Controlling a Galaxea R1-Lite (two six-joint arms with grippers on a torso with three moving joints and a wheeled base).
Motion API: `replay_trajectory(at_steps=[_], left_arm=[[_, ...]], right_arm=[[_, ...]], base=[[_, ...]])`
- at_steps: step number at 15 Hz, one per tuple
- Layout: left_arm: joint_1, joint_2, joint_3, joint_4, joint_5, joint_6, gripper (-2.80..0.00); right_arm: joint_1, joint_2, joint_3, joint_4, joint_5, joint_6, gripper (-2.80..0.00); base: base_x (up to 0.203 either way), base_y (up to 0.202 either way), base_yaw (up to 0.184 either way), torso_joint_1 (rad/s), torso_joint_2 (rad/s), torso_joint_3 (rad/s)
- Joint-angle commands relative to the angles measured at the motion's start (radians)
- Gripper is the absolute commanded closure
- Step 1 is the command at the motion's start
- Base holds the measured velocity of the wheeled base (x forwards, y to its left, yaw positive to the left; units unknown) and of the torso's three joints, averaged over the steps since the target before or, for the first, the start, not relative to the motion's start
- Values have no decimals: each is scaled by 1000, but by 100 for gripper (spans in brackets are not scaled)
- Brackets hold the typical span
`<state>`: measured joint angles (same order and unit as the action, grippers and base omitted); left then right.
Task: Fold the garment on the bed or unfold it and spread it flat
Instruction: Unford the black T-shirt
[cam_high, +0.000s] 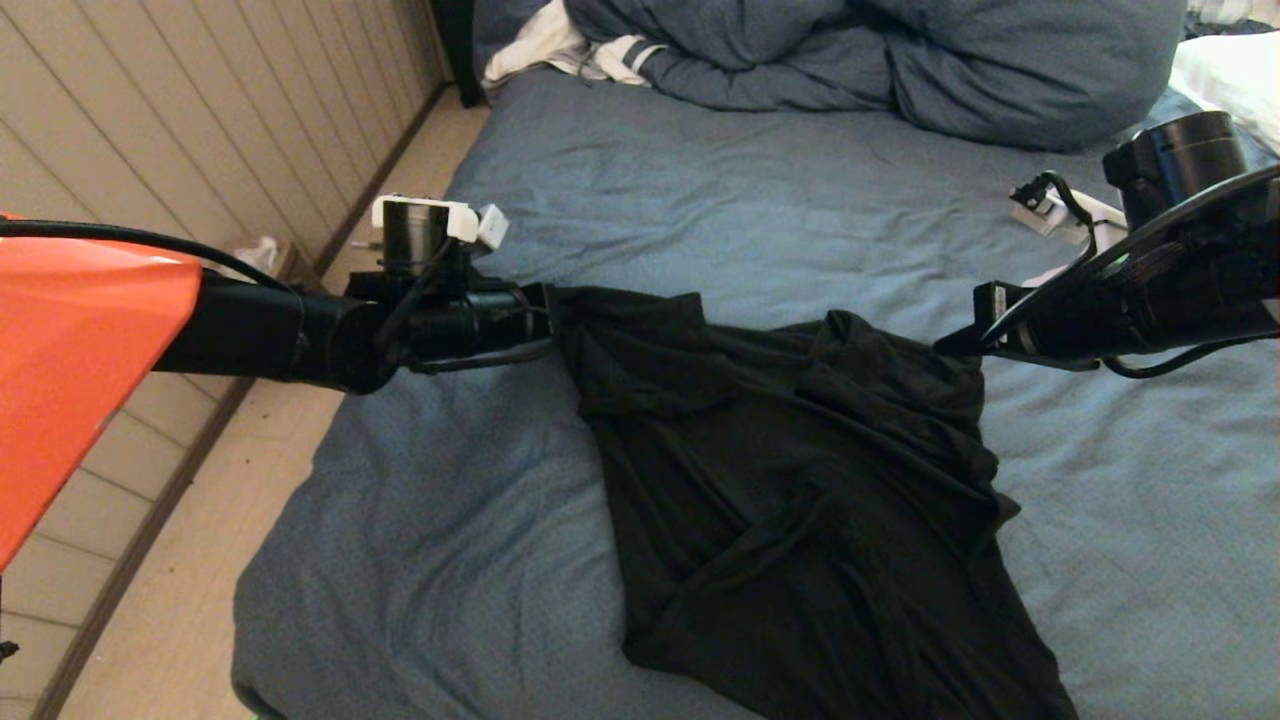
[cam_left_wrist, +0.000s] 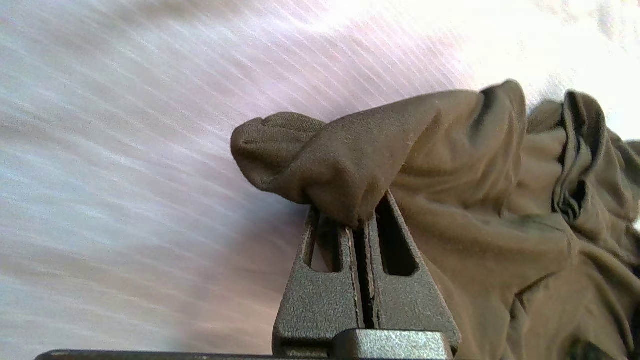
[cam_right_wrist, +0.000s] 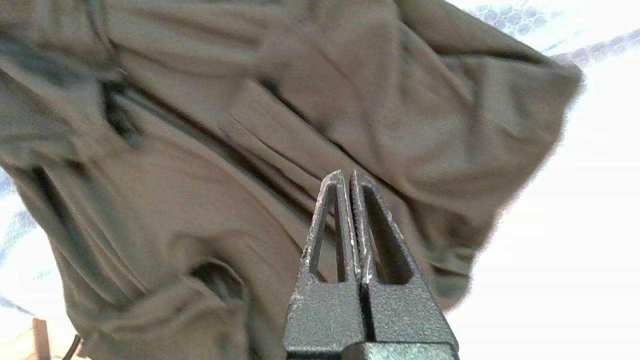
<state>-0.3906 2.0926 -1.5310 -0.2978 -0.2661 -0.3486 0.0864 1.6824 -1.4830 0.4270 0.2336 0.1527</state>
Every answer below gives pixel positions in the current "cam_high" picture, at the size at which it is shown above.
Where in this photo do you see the black printed t-shirt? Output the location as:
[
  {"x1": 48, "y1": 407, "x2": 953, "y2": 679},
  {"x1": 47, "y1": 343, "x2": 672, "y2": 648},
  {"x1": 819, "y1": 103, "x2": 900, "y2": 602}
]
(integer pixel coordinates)
[{"x1": 548, "y1": 285, "x2": 1081, "y2": 720}]

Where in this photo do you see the brown trash bin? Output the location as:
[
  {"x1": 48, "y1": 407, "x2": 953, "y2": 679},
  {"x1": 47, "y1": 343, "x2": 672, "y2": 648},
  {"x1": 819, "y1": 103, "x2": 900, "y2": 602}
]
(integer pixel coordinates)
[{"x1": 235, "y1": 240, "x2": 301, "y2": 291}]

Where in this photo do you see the blue bed sheet mattress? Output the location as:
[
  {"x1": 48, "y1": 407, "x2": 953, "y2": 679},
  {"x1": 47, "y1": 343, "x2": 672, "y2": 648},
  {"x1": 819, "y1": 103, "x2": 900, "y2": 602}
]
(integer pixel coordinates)
[{"x1": 232, "y1": 65, "x2": 1280, "y2": 720}]

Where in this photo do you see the blue crumpled duvet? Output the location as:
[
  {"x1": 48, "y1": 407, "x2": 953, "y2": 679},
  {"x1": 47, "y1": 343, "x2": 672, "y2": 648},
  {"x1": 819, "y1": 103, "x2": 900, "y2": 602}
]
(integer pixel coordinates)
[{"x1": 475, "y1": 0, "x2": 1188, "y2": 151}]

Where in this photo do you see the white striped garment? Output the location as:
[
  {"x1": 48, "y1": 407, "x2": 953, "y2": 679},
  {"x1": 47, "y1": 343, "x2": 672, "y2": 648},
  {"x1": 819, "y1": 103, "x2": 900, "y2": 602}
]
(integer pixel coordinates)
[{"x1": 483, "y1": 0, "x2": 666, "y2": 91}]

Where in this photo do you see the white pillow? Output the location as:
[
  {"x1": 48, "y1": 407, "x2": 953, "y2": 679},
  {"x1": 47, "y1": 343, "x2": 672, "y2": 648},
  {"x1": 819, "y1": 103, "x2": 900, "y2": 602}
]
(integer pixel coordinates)
[{"x1": 1168, "y1": 33, "x2": 1280, "y2": 156}]

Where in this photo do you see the thin black cable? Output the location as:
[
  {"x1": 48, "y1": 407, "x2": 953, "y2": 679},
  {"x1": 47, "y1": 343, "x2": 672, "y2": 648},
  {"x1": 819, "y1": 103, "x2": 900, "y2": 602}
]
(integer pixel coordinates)
[
  {"x1": 405, "y1": 335, "x2": 556, "y2": 376},
  {"x1": 1100, "y1": 335, "x2": 1280, "y2": 381}
]

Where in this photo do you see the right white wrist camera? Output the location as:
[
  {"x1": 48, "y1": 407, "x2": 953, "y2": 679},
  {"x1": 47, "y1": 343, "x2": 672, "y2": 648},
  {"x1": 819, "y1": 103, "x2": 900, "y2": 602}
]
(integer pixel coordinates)
[{"x1": 1010, "y1": 180, "x2": 1129, "y2": 248}]

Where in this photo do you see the thick black arched cable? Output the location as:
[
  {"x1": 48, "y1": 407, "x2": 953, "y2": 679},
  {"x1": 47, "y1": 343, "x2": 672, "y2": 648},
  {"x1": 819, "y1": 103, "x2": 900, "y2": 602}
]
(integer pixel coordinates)
[{"x1": 985, "y1": 163, "x2": 1280, "y2": 346}]

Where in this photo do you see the black bed headboard post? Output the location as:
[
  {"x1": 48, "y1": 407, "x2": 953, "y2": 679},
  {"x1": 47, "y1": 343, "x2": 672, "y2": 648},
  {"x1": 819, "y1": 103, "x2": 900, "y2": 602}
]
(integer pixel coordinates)
[{"x1": 430, "y1": 0, "x2": 488, "y2": 109}]

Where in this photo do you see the black braided cable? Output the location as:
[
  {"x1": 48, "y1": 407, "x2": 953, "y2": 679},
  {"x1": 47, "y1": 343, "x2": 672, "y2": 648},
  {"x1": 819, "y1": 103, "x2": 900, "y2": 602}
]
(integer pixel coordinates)
[{"x1": 0, "y1": 218, "x2": 296, "y2": 296}]

